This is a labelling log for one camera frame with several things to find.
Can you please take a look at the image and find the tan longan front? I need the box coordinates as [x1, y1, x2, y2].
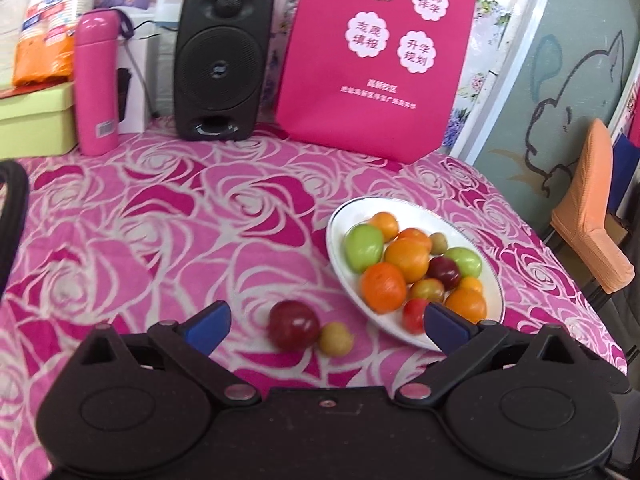
[430, 232, 448, 256]

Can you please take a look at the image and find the green shoe box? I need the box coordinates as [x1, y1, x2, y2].
[0, 82, 77, 159]

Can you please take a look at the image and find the white box behind thermos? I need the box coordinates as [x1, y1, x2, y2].
[116, 34, 160, 134]

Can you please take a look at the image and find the small yellow orange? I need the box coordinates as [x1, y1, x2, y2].
[459, 276, 484, 295]
[368, 211, 399, 243]

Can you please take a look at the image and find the red green tomato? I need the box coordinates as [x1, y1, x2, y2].
[408, 278, 446, 304]

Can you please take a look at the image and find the black speaker cable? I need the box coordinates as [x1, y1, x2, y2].
[117, 8, 162, 118]

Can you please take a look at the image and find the pink thermos bottle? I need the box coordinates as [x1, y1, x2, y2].
[74, 10, 119, 156]

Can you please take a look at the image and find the orange front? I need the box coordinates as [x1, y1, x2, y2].
[359, 262, 407, 314]

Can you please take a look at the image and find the tan longan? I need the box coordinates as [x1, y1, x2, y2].
[318, 322, 355, 358]
[430, 232, 448, 256]

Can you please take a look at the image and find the orange paper cup package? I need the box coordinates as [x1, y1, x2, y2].
[12, 0, 94, 87]

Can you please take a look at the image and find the orange large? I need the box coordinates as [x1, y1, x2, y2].
[445, 288, 487, 323]

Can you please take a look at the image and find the tan longan back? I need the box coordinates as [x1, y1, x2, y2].
[318, 322, 355, 358]

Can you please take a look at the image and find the black speaker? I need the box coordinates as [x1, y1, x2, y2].
[172, 0, 274, 141]

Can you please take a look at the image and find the pink rose tablecloth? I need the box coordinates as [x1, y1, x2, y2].
[1, 122, 626, 479]

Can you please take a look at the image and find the black strap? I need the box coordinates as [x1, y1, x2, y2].
[0, 158, 32, 302]

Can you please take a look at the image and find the dark plum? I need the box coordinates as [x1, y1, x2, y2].
[267, 300, 320, 351]
[426, 256, 461, 290]

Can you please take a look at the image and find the magenta fabric bag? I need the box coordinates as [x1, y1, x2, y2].
[276, 0, 476, 164]

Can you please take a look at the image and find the white ceramic plate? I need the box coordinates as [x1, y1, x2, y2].
[326, 197, 506, 351]

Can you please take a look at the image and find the orange covered chair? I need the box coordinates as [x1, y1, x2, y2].
[550, 119, 634, 294]

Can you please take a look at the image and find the green apple fruit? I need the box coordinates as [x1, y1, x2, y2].
[343, 223, 385, 274]
[444, 247, 483, 278]

